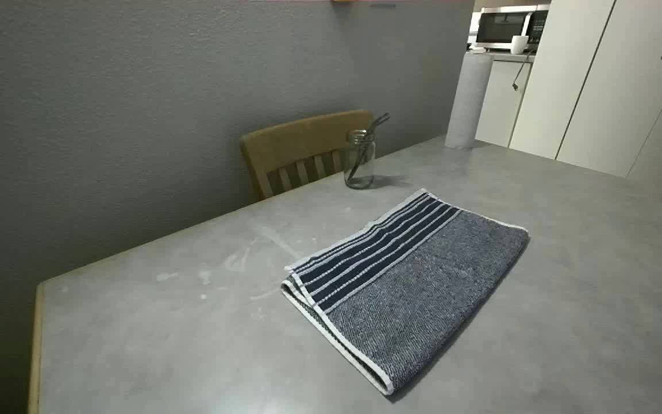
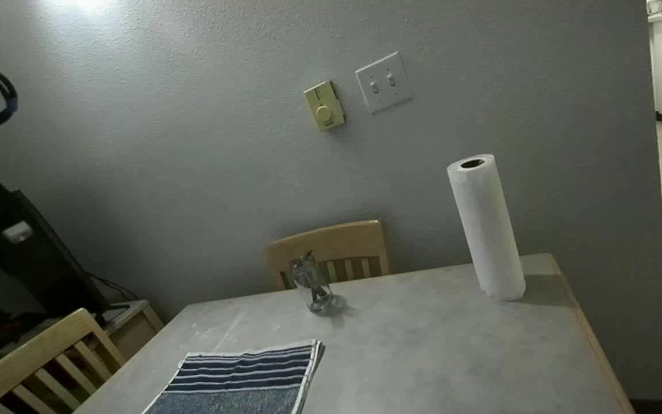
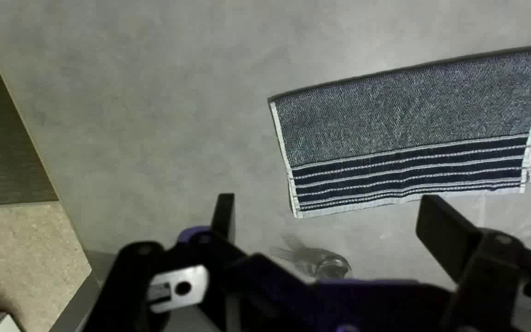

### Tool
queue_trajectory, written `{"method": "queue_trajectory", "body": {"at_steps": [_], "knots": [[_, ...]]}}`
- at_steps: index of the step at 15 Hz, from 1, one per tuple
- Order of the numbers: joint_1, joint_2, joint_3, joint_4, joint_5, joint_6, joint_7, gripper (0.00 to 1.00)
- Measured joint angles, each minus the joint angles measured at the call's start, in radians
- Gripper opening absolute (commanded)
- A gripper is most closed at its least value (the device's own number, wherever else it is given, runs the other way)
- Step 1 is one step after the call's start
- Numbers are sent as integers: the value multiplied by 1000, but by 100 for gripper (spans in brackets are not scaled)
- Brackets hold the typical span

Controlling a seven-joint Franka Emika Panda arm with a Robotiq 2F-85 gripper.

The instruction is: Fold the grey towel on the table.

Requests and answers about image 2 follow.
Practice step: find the grey striped towel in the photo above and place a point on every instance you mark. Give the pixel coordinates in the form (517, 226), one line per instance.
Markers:
(247, 381)

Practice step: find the white paper towel roll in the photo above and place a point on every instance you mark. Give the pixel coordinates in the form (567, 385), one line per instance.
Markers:
(488, 231)

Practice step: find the light wooden chair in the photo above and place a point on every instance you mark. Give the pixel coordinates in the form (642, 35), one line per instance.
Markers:
(332, 242)
(33, 352)

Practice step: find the clear glass jar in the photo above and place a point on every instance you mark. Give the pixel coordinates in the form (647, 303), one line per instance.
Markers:
(311, 284)

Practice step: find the beige round thermostat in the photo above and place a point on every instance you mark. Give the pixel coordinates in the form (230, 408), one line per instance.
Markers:
(324, 107)

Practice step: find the small wooden side table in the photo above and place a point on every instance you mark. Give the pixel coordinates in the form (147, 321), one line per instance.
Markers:
(134, 326)

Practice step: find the small white device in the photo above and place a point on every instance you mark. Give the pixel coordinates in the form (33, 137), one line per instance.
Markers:
(16, 231)

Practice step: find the dark equipment cart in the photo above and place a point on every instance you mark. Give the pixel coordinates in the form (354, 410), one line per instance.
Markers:
(10, 284)

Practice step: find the white light switch plate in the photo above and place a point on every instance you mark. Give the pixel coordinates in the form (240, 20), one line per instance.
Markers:
(382, 81)

